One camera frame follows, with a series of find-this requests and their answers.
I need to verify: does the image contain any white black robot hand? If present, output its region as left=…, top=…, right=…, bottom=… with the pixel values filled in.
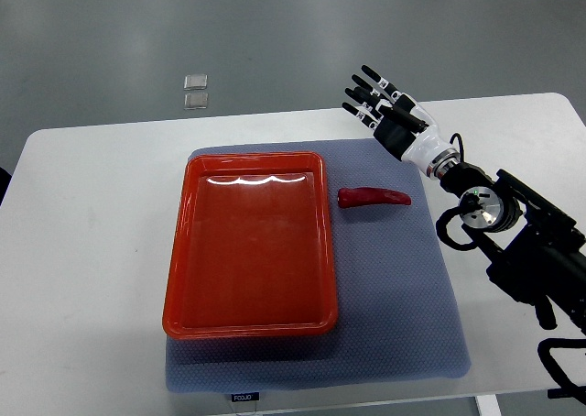
left=342, top=64, right=459, bottom=177

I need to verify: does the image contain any red chili pepper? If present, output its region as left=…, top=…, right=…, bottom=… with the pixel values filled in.
left=337, top=187, right=412, bottom=209

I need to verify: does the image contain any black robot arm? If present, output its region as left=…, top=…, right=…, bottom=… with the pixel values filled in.
left=343, top=65, right=585, bottom=331

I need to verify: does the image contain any red plastic tray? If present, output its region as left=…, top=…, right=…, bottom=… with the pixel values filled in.
left=162, top=151, right=338, bottom=340

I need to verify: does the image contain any upper metal floor plate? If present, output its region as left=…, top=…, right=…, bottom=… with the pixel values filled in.
left=183, top=73, right=208, bottom=91

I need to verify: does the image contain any blue grey textured mat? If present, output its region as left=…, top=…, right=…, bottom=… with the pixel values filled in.
left=166, top=138, right=471, bottom=394

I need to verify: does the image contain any black mat label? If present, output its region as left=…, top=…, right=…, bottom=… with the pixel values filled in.
left=231, top=392, right=260, bottom=402

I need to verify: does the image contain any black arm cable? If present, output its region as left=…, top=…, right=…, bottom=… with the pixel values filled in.
left=435, top=132, right=482, bottom=251

